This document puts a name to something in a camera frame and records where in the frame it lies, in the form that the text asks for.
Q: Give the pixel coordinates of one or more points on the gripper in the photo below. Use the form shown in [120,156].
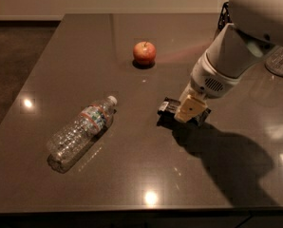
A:
[207,80]

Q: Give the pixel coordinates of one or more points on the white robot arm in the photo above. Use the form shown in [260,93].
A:
[255,30]

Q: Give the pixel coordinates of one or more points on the red apple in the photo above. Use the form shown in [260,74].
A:
[144,53]

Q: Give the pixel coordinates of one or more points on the clear plastic water bottle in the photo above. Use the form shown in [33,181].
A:
[72,141]

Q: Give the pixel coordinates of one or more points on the black rxbar chocolate wrapper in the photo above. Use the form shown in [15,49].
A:
[167,111]

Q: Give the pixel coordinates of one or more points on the black wire basket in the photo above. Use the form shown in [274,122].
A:
[224,17]

